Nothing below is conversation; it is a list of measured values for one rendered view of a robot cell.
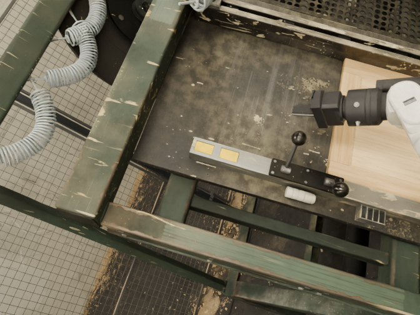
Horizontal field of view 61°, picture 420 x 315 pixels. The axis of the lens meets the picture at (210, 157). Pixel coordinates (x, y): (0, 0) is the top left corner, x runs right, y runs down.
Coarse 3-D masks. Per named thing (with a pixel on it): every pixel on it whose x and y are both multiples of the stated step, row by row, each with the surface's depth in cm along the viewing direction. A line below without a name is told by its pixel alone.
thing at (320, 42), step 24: (216, 0) 109; (216, 24) 118; (240, 24) 115; (264, 24) 113; (288, 24) 112; (312, 24) 113; (312, 48) 116; (336, 48) 113; (360, 48) 111; (384, 48) 113; (408, 48) 112; (408, 72) 114
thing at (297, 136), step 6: (294, 132) 88; (300, 132) 87; (294, 138) 87; (300, 138) 87; (306, 138) 88; (294, 144) 90; (300, 144) 88; (294, 150) 90; (288, 162) 93; (282, 168) 94; (288, 168) 94
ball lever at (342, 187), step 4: (324, 180) 94; (328, 180) 93; (332, 180) 94; (324, 184) 94; (328, 184) 93; (332, 184) 89; (336, 184) 83; (340, 184) 83; (344, 184) 83; (332, 188) 84; (336, 188) 83; (340, 188) 82; (344, 188) 82; (348, 188) 83; (336, 192) 83; (340, 192) 82; (344, 192) 82; (348, 192) 83; (340, 196) 83; (344, 196) 83
